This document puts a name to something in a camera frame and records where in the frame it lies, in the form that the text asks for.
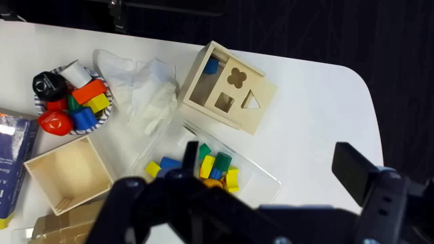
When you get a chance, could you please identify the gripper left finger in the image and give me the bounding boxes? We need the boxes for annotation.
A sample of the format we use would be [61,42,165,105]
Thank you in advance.
[85,141,272,244]

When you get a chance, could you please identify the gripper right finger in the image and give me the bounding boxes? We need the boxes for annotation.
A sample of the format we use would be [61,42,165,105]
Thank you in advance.
[332,142,434,244]

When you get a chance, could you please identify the orange round block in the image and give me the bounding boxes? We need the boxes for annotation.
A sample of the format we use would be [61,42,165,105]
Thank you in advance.
[202,178,224,190]

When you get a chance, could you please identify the yellow wooden block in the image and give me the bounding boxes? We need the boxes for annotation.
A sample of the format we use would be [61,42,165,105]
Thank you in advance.
[83,93,111,114]
[145,161,162,178]
[200,155,216,179]

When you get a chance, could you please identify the yellow arch block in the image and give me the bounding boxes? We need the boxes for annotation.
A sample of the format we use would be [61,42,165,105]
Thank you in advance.
[225,167,240,193]

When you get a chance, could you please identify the green wooden block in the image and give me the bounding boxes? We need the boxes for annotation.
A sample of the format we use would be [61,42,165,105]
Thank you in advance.
[198,143,212,160]
[67,95,82,112]

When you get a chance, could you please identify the dark green cylinder block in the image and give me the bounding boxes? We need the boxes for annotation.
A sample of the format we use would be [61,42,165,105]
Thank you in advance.
[213,152,233,172]

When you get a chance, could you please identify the clear plastic container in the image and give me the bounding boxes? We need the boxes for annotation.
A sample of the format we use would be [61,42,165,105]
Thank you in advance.
[130,115,282,209]

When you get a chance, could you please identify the open wooden box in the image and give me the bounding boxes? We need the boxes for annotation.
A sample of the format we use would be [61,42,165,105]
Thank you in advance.
[23,135,114,216]

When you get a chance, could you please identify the brown cardboard box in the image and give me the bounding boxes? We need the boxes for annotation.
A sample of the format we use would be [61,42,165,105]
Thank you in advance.
[28,200,105,244]

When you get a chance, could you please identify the blue striped paper bowl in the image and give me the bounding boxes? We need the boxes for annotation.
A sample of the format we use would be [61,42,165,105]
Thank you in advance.
[34,66,113,136]

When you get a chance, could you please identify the crumpled white tissue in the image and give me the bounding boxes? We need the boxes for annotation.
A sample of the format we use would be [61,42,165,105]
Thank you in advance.
[93,49,179,136]

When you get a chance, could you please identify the wooden shape sorter box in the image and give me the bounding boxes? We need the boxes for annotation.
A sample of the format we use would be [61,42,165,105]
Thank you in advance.
[177,41,279,136]

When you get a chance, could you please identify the orange rectangular block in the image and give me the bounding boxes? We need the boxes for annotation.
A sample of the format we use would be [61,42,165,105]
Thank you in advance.
[72,79,108,105]

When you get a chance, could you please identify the small red wooden block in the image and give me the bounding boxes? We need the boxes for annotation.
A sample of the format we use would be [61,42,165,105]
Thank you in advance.
[46,98,68,111]

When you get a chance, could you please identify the dark blue book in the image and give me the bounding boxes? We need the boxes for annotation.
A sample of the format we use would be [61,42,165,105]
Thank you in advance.
[0,108,40,229]

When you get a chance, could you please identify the white cylinder block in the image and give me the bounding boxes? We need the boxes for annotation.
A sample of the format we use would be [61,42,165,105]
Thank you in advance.
[59,60,93,89]

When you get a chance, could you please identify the black clamp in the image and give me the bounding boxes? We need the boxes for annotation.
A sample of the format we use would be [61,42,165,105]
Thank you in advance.
[108,0,129,35]

